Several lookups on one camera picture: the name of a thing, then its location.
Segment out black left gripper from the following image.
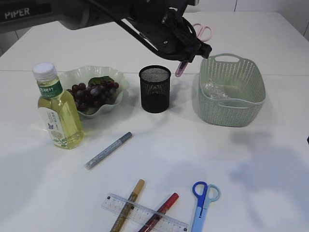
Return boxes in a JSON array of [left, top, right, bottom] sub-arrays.
[[130, 0, 212, 62]]

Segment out pink purple scissors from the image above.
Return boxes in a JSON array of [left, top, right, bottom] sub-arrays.
[[175, 23, 213, 77]]

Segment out clear plastic sheet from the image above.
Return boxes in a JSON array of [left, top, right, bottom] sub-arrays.
[[204, 79, 242, 106]]

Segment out purple artificial grape bunch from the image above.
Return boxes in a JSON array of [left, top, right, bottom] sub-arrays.
[[67, 76, 120, 114]]

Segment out yellow tea plastic bottle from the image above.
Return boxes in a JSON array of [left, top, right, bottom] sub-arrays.
[[32, 62, 84, 149]]

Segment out blue scissors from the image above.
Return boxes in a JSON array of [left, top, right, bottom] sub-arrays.
[[191, 181, 221, 232]]

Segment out clear plastic ruler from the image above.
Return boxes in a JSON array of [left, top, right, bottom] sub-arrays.
[[102, 194, 189, 232]]

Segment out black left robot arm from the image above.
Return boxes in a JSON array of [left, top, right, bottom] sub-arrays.
[[0, 0, 212, 62]]

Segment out black mesh pen holder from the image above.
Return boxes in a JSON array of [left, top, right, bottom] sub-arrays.
[[139, 65, 171, 114]]

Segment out green wavy plastic plate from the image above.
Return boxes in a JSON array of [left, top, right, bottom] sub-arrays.
[[58, 65, 129, 118]]

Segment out green plastic woven basket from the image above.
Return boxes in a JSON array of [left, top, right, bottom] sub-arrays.
[[198, 54, 266, 127]]

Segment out silver marker pen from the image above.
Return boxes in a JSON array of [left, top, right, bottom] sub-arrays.
[[84, 132, 132, 170]]

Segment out red marker pen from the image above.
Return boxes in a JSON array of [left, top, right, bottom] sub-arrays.
[[139, 193, 179, 232]]

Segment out gold marker pen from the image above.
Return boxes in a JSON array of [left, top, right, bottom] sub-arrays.
[[110, 179, 145, 232]]

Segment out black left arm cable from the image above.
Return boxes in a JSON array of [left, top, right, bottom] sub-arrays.
[[86, 0, 201, 61]]

